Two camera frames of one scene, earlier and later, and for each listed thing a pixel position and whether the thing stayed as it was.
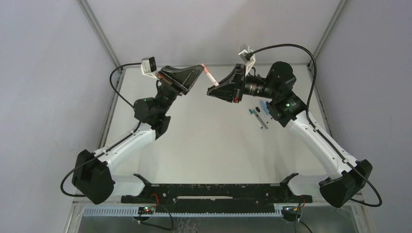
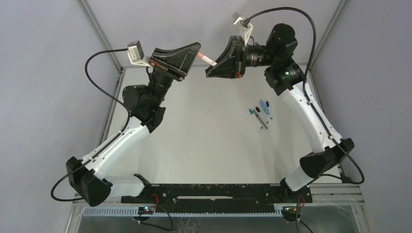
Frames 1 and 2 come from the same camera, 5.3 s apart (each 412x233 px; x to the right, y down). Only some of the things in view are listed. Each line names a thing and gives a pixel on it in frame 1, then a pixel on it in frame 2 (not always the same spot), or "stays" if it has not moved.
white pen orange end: [216, 83] to [209, 61]
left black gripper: [172, 83] to [166, 70]
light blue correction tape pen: [264, 107] stays
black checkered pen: [260, 119] stays
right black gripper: [240, 83] to [240, 56]
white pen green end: [251, 112] stays
